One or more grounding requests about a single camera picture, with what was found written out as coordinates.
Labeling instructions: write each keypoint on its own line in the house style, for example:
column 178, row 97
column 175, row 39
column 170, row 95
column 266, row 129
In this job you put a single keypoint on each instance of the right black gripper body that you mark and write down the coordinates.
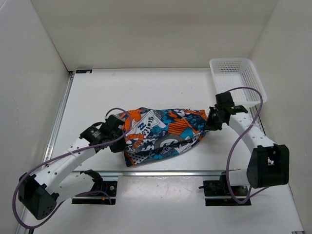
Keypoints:
column 217, row 123

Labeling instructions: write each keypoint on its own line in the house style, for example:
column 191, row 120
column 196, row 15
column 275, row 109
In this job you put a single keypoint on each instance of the right aluminium rail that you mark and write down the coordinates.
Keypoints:
column 258, row 123

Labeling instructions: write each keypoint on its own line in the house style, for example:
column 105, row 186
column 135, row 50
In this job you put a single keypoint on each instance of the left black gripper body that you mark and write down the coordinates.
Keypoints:
column 113, row 135

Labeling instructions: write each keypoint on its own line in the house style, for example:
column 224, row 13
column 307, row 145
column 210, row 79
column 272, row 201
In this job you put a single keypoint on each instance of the colourful patterned shorts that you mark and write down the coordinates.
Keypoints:
column 156, row 135

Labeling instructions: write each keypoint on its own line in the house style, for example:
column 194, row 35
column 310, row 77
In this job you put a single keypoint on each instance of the small black label sticker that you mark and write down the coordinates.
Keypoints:
column 84, row 71

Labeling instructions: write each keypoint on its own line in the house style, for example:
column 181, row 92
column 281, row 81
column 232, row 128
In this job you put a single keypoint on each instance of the front aluminium rail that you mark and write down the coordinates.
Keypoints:
column 159, row 173

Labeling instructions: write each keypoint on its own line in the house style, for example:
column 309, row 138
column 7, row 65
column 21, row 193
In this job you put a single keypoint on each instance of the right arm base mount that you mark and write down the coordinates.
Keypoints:
column 218, row 195

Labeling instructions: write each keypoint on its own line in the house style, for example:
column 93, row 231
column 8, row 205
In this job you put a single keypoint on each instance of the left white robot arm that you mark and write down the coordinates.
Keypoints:
column 40, row 192

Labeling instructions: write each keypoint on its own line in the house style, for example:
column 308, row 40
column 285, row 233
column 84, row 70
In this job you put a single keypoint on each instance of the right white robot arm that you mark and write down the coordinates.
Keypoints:
column 269, row 162

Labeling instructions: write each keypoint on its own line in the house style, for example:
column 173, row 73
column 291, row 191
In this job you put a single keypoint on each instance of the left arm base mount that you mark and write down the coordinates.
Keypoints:
column 103, row 194

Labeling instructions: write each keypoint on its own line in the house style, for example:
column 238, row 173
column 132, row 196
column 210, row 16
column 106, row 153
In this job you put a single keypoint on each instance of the white plastic basket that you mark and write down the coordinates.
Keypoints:
column 237, row 73

